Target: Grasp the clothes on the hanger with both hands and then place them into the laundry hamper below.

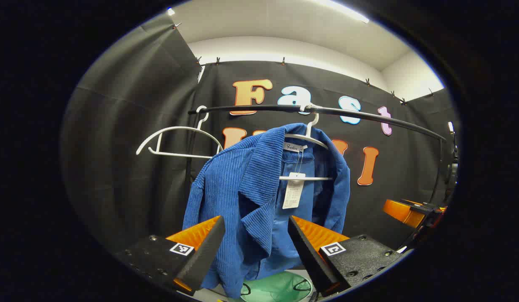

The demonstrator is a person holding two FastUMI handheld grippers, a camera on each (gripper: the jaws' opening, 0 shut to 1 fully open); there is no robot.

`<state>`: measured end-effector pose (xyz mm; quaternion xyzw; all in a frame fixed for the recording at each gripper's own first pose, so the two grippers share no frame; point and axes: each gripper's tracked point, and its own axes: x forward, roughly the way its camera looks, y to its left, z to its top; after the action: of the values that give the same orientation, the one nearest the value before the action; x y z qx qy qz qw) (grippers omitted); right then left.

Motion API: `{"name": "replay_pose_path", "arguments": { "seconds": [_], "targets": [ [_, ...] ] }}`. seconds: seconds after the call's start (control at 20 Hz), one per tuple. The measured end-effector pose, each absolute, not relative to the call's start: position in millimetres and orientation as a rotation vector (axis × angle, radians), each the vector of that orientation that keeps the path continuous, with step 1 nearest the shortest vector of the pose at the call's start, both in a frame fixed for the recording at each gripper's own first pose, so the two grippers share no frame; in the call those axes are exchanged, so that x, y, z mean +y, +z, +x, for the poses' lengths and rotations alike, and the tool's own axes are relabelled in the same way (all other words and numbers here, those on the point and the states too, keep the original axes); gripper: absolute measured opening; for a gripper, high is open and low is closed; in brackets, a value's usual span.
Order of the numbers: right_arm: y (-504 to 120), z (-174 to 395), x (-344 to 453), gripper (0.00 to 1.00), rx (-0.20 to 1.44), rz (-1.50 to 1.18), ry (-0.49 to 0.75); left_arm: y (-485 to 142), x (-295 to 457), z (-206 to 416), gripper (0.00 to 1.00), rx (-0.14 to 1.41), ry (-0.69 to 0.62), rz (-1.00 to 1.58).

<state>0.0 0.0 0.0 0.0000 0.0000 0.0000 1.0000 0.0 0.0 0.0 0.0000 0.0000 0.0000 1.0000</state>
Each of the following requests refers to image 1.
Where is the green laundry hamper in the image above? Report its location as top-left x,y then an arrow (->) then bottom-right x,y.
238,271 -> 314,302

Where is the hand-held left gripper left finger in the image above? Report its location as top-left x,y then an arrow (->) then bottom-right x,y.
115,215 -> 226,296

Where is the blue corduroy jacket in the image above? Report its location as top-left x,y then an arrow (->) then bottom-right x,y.
183,123 -> 351,299

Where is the white paper hang tag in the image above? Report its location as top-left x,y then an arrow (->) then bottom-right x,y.
282,172 -> 306,209

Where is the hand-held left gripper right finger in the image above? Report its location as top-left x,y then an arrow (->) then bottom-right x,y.
287,215 -> 404,296

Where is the row of black backdrop clips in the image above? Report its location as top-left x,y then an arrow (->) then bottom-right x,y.
171,22 -> 434,105

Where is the white plastic hanger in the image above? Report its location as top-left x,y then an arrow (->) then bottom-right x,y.
279,102 -> 334,182
136,106 -> 224,159

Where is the black backdrop cloth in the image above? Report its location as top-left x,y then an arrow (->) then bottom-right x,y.
60,13 -> 459,273

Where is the black clothes rail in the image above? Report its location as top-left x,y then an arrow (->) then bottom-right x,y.
184,104 -> 448,206

